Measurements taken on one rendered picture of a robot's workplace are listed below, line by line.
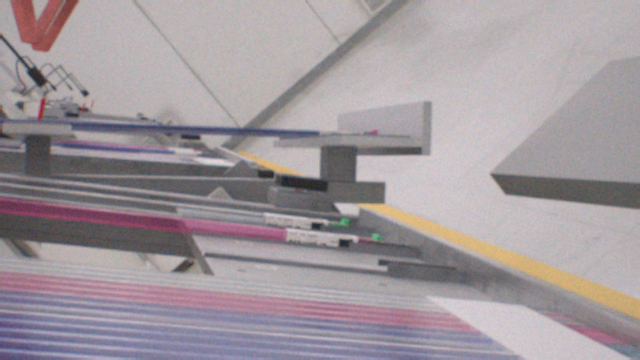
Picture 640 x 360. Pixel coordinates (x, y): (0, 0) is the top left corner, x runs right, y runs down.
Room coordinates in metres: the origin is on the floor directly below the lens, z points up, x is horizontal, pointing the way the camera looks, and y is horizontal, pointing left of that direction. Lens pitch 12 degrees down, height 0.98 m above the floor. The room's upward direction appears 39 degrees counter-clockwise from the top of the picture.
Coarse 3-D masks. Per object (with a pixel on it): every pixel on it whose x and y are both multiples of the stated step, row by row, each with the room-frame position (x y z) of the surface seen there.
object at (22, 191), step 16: (0, 192) 0.83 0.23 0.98; (16, 192) 0.83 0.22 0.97; (32, 192) 0.84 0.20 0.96; (48, 192) 0.84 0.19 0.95; (64, 192) 0.84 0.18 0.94; (80, 192) 0.84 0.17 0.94; (128, 208) 0.84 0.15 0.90; (144, 208) 0.84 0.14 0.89; (160, 208) 0.84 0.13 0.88; (176, 208) 0.85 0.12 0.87; (192, 208) 0.85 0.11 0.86; (208, 208) 0.85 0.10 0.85; (224, 208) 0.86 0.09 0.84; (336, 224) 0.86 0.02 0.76
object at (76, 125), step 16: (80, 128) 1.16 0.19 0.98; (96, 128) 1.17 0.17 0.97; (112, 128) 1.17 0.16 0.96; (128, 128) 1.17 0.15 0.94; (144, 128) 1.18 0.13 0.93; (160, 128) 1.18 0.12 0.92; (176, 128) 1.18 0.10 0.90; (192, 128) 1.19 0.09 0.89; (208, 128) 1.19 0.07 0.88; (224, 128) 1.19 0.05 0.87; (240, 128) 1.20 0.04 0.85; (256, 128) 1.20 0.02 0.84
